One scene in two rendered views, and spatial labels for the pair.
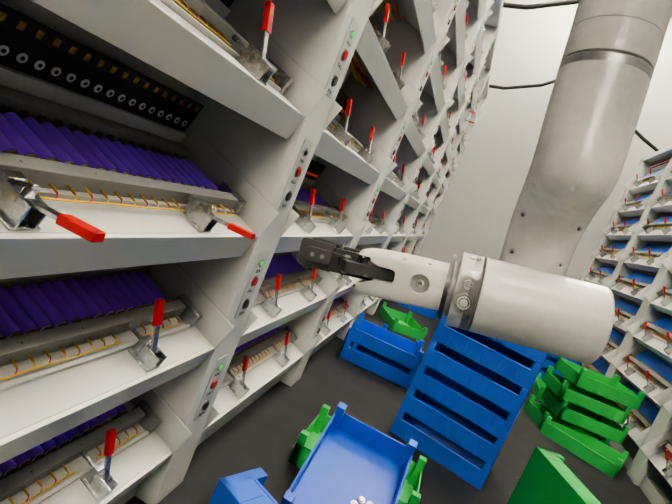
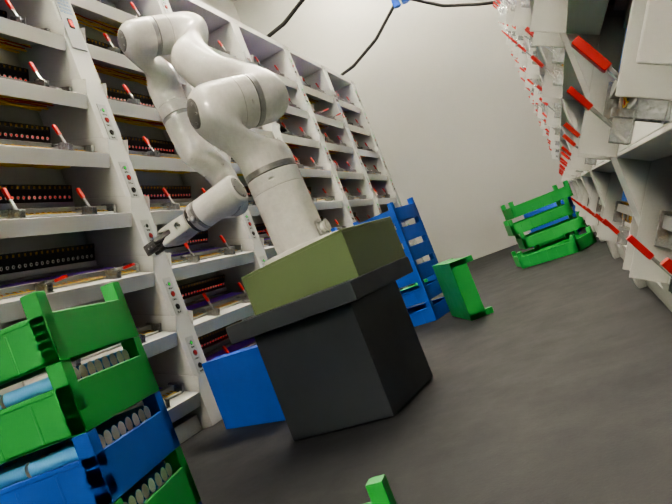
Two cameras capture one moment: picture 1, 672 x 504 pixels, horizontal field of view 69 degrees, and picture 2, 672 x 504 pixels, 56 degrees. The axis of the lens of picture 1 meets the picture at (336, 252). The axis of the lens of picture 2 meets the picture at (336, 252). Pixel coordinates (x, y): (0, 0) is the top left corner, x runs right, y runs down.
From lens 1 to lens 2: 1.36 m
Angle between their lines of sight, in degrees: 12
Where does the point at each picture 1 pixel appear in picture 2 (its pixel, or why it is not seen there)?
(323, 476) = not seen: hidden behind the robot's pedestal
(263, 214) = (148, 262)
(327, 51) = (118, 182)
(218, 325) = (170, 321)
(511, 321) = (208, 210)
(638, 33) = (169, 105)
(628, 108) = (185, 125)
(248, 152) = (124, 245)
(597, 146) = (185, 143)
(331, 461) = not seen: hidden behind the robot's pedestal
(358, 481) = not seen: hidden behind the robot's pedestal
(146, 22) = (40, 223)
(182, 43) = (54, 221)
